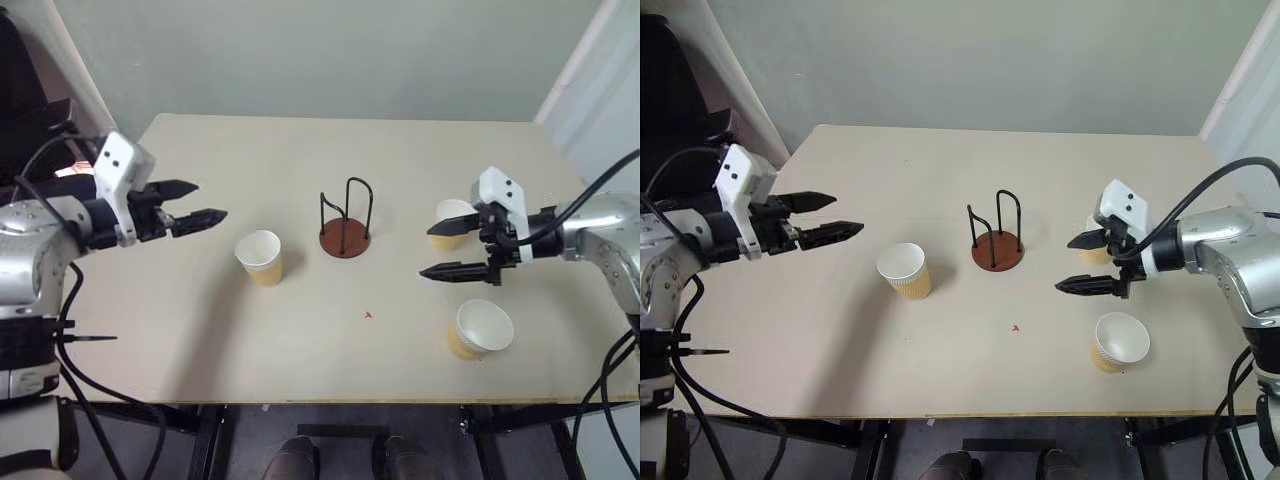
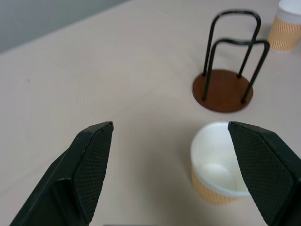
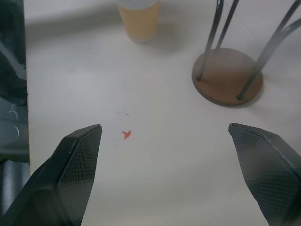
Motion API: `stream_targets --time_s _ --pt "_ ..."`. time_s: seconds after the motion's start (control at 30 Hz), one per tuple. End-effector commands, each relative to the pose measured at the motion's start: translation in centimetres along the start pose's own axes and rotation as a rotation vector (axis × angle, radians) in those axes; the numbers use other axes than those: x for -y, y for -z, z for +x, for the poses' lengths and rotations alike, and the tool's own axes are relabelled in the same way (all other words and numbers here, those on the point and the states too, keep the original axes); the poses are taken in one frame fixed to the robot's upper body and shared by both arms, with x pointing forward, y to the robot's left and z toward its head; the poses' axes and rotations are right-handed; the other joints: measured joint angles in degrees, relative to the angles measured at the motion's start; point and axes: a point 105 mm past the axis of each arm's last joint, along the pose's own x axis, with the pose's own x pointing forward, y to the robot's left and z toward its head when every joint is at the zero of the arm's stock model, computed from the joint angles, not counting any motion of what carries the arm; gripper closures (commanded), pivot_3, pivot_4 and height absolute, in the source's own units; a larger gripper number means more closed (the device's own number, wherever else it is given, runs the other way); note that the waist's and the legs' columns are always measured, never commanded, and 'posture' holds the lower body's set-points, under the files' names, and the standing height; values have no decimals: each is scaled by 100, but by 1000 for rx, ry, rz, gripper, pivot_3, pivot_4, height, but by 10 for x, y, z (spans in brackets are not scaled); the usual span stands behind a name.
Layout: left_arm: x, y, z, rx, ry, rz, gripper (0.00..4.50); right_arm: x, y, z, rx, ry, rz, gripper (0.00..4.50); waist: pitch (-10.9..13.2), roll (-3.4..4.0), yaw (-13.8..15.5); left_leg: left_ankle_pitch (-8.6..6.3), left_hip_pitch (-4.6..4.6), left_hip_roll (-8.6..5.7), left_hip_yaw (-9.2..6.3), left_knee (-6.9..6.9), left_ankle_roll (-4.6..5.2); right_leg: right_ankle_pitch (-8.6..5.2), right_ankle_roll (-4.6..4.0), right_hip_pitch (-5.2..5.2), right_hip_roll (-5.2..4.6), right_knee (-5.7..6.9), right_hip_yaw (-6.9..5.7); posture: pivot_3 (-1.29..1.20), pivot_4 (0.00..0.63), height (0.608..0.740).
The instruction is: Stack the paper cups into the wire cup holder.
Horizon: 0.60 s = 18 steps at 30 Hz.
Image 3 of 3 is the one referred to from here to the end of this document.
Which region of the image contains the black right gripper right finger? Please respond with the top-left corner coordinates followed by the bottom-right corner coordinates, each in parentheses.
top-left (228, 123), bottom-right (301, 226)

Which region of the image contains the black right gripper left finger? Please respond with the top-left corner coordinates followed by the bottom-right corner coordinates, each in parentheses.
top-left (0, 124), bottom-right (103, 226)

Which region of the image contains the orange ribbed paper cup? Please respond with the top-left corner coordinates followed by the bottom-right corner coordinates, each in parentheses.
top-left (117, 0), bottom-right (161, 43)

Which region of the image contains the brown round stand with rods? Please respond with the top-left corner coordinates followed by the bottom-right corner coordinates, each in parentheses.
top-left (191, 0), bottom-right (301, 107)

